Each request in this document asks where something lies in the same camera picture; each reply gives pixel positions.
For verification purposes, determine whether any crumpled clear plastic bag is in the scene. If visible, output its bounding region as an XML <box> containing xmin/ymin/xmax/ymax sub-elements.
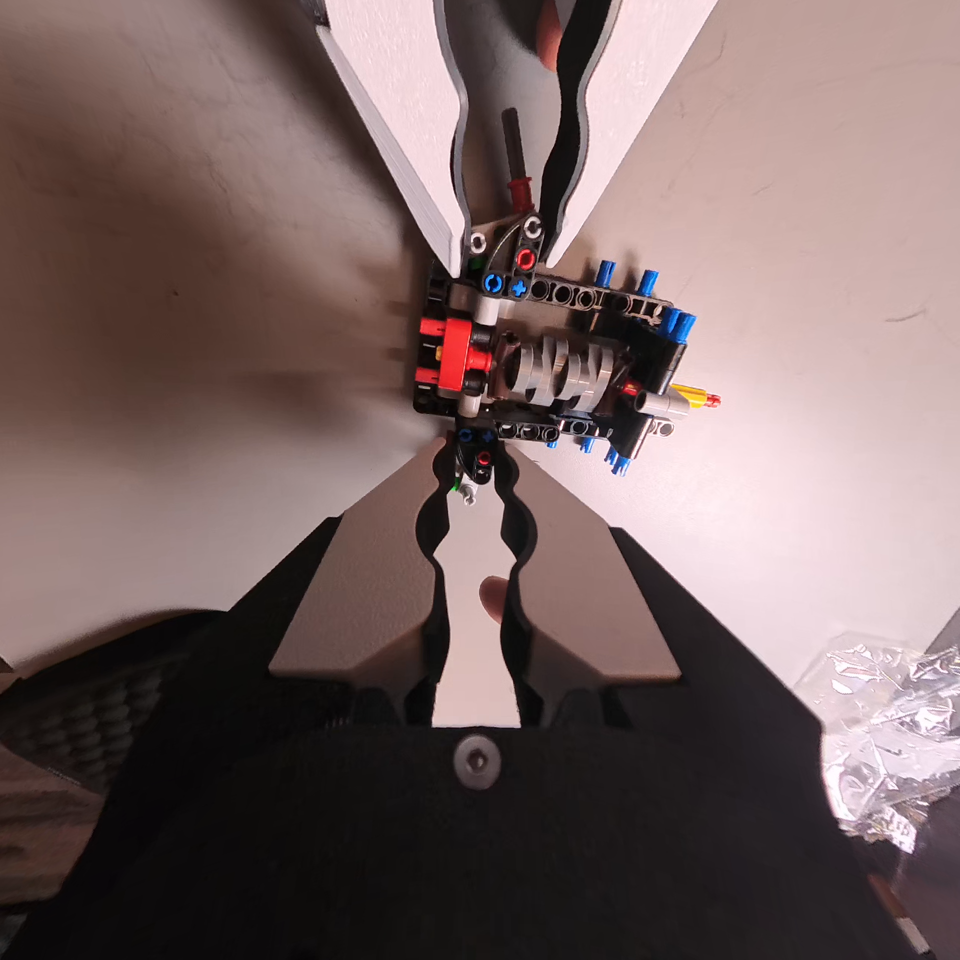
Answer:
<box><xmin>795</xmin><ymin>643</ymin><xmax>960</xmax><ymax>856</ymax></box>

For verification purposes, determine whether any black mesh chair seat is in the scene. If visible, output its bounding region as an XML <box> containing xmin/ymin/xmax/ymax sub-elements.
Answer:
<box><xmin>0</xmin><ymin>611</ymin><xmax>226</xmax><ymax>796</ymax></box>

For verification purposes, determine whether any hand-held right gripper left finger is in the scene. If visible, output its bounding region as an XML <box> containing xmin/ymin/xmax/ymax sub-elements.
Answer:
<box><xmin>267</xmin><ymin>437</ymin><xmax>453</xmax><ymax>725</ymax></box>

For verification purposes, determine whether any person's left hand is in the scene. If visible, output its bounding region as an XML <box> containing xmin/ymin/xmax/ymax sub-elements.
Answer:
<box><xmin>536</xmin><ymin>0</ymin><xmax>565</xmax><ymax>72</ymax></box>

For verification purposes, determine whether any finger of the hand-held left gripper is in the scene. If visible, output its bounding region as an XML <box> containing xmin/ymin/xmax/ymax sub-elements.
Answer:
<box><xmin>540</xmin><ymin>0</ymin><xmax>723</xmax><ymax>270</ymax></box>
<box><xmin>313</xmin><ymin>0</ymin><xmax>477</xmax><ymax>277</ymax></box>

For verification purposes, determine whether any lego chassis assembly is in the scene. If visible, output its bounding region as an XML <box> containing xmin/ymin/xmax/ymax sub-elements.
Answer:
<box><xmin>412</xmin><ymin>108</ymin><xmax>723</xmax><ymax>477</ymax></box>

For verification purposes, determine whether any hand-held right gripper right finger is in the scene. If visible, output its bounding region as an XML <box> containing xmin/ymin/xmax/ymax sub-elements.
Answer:
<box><xmin>491</xmin><ymin>446</ymin><xmax>685</xmax><ymax>727</ymax></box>

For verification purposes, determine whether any black lego beam subassembly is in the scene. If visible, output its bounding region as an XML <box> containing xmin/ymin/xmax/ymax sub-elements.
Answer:
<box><xmin>448</xmin><ymin>427</ymin><xmax>500</xmax><ymax>507</ymax></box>

